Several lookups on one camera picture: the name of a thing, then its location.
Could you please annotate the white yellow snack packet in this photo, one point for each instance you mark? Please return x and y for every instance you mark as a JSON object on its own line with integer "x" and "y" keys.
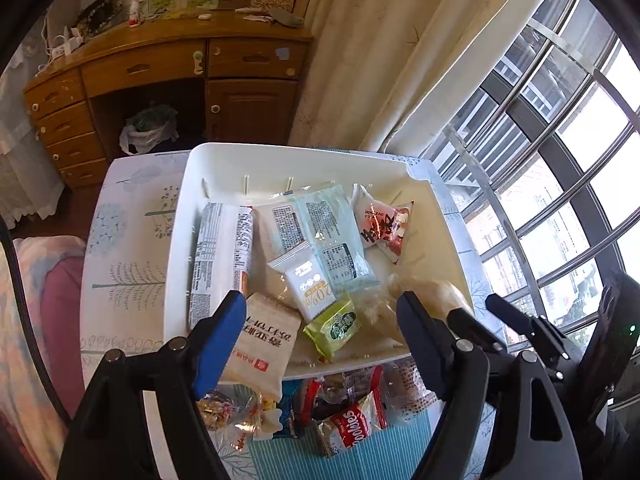
{"x": 264, "y": 417}

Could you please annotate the clear text-printed snack packet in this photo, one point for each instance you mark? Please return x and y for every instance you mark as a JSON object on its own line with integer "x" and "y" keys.
{"x": 410, "y": 390}

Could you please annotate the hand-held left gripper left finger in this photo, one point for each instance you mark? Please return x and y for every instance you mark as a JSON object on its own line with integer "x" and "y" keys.
{"x": 220, "y": 345}

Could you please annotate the dark floral pouch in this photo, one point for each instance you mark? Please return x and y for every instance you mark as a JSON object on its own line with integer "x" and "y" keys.
{"x": 100, "y": 12}

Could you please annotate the purple sofa cover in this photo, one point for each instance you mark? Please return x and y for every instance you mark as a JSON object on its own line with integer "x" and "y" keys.
{"x": 60, "y": 320}

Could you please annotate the trash bin with bag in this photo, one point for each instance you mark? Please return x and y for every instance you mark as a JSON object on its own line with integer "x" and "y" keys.
{"x": 150, "y": 130}

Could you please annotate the clear nut candy packet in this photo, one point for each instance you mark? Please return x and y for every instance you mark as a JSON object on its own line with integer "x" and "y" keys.
{"x": 220, "y": 410}

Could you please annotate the white lace cover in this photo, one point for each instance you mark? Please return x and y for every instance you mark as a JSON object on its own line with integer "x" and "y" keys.
{"x": 20, "y": 160}

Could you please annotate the white beige snack packet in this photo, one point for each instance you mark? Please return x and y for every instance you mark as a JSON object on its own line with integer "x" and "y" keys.
{"x": 265, "y": 345}

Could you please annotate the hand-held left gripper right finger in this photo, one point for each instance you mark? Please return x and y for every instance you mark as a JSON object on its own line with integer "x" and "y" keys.
{"x": 425, "y": 345}

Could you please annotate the small white bottle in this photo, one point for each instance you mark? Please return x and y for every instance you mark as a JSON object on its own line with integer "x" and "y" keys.
{"x": 135, "y": 14}

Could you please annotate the pastel fleece blanket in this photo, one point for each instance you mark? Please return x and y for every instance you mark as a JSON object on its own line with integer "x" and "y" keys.
{"x": 30, "y": 285}

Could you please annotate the long white snack packet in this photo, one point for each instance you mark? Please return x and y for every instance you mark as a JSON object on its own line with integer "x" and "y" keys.
{"x": 220, "y": 250}

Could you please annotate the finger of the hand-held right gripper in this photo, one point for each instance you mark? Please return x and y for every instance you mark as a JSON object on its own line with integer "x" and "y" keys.
{"x": 475, "y": 330}
{"x": 530, "y": 330}

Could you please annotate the small green snack packet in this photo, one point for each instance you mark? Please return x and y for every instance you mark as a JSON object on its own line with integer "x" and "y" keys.
{"x": 335, "y": 327}

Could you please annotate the green postcards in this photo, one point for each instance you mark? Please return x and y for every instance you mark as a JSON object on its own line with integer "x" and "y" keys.
{"x": 180, "y": 0}

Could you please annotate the white plastic bin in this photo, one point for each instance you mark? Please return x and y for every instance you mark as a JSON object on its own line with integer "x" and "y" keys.
{"x": 310, "y": 165}

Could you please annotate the wooden desk with drawers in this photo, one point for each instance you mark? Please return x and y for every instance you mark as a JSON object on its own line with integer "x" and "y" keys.
{"x": 150, "y": 45}

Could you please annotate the light green snack packet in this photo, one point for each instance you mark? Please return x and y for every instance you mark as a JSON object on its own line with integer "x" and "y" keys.
{"x": 335, "y": 235}

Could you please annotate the red white triangular packet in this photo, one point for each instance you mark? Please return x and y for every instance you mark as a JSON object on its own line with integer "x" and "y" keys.
{"x": 385, "y": 225}

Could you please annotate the grey cloth pouch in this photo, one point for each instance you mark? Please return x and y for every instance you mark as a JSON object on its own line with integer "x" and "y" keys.
{"x": 287, "y": 17}

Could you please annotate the blue snack packet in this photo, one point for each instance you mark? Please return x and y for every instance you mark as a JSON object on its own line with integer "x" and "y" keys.
{"x": 292, "y": 410}

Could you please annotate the red cookie packet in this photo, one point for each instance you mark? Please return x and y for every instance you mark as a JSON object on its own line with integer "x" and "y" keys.
{"x": 350, "y": 427}

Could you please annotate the white orange snack packet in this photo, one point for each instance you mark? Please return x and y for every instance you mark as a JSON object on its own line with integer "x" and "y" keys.
{"x": 305, "y": 280}

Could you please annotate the white drawer lock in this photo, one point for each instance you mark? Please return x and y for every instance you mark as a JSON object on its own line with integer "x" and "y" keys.
{"x": 199, "y": 62}

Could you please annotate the beige curtain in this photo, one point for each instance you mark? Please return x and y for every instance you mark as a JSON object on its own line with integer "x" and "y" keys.
{"x": 380, "y": 60}

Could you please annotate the white power strip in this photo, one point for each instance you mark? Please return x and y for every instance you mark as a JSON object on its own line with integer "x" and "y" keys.
{"x": 65, "y": 47}

